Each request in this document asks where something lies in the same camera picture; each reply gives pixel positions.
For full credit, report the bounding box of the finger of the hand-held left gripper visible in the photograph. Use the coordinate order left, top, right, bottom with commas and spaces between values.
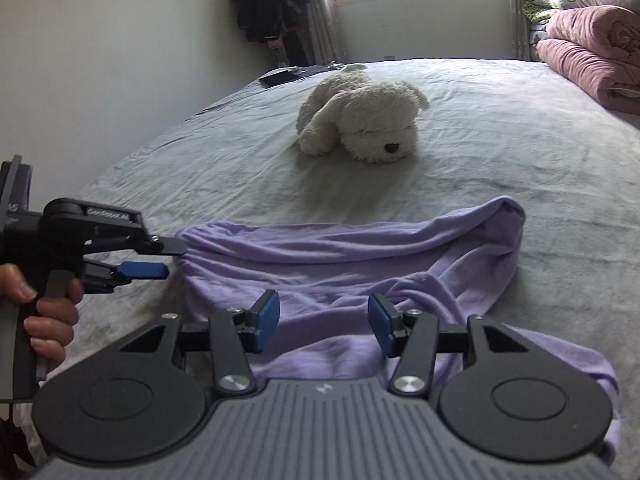
82, 260, 170, 295
82, 232, 189, 262

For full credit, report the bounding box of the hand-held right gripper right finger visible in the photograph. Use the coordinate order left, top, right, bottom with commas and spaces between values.
367, 294, 531, 397

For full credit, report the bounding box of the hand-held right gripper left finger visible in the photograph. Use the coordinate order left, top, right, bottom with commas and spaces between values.
117, 290, 281, 396

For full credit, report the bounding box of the purple long-sleeve shirt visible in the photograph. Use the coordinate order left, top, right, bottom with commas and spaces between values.
177, 196, 623, 466

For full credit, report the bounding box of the person's left hand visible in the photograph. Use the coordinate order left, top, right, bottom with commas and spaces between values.
0, 264, 85, 378

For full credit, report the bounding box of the black phone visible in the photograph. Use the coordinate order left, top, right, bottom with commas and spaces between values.
259, 67, 301, 88

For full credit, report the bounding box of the white plush dog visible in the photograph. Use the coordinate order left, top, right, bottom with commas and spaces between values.
296, 63, 431, 164

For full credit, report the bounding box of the grey patterned curtain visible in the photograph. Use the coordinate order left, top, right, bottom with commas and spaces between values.
295, 0, 351, 66
505, 0, 538, 61

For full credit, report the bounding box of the folded pink quilt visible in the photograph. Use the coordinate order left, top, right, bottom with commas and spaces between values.
535, 5, 640, 116

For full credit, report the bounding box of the floral patterned bedding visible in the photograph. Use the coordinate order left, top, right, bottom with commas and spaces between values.
522, 0, 568, 46

